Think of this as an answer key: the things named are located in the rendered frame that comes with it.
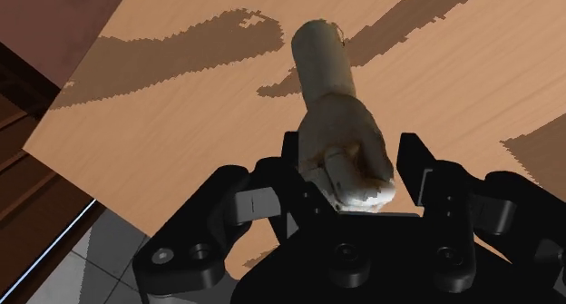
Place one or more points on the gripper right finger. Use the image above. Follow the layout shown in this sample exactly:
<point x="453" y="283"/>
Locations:
<point x="446" y="188"/>

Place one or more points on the beige wooden hand figure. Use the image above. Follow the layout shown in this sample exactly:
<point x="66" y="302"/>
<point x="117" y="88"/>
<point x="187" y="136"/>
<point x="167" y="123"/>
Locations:
<point x="329" y="117"/>

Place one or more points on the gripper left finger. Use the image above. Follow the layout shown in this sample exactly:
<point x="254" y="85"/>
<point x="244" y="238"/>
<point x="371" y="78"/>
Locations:
<point x="221" y="197"/>

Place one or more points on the dark brown wooden cabinet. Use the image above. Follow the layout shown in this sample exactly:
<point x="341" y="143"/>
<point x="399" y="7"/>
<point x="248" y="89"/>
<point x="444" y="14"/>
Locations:
<point x="26" y="197"/>

